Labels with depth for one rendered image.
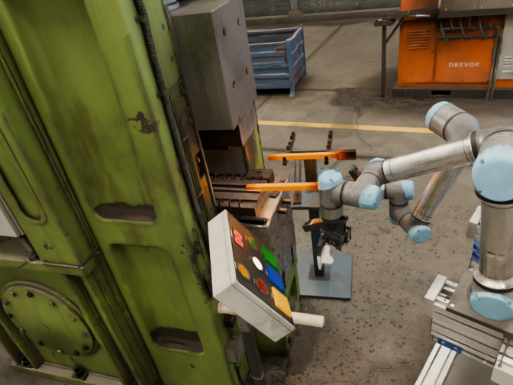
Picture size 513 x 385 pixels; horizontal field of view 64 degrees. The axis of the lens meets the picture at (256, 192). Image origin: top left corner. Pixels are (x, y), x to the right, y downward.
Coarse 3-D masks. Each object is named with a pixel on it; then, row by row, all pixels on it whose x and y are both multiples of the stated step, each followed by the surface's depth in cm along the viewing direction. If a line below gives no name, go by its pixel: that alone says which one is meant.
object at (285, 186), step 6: (246, 186) 182; (252, 186) 181; (258, 186) 180; (264, 186) 179; (270, 186) 178; (276, 186) 177; (282, 186) 176; (288, 186) 175; (294, 186) 174; (300, 186) 173; (306, 186) 172; (312, 186) 171
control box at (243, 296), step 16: (208, 224) 137; (224, 224) 130; (240, 224) 139; (224, 240) 124; (240, 240) 129; (256, 240) 143; (224, 256) 119; (240, 256) 121; (256, 256) 133; (224, 272) 113; (240, 272) 114; (256, 272) 124; (224, 288) 109; (240, 288) 110; (256, 288) 116; (224, 304) 112; (240, 304) 113; (256, 304) 114; (272, 304) 118; (256, 320) 117; (272, 320) 118; (288, 320) 121; (272, 336) 122
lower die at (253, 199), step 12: (216, 180) 194; (228, 180) 192; (240, 180) 190; (252, 180) 189; (264, 180) 187; (216, 192) 185; (228, 192) 184; (240, 192) 182; (252, 192) 181; (264, 192) 185; (240, 204) 176; (252, 204) 175
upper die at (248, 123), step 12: (252, 108) 165; (252, 120) 166; (204, 132) 158; (216, 132) 156; (228, 132) 155; (240, 132) 154; (204, 144) 161; (216, 144) 160; (228, 144) 158; (240, 144) 156
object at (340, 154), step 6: (342, 150) 202; (348, 150) 201; (354, 150) 200; (270, 156) 211; (276, 156) 210; (282, 156) 209; (288, 156) 208; (294, 156) 207; (300, 156) 207; (306, 156) 206; (312, 156) 205; (318, 156) 205; (330, 156) 203; (336, 156) 203; (342, 156) 203; (348, 156) 202; (354, 156) 202
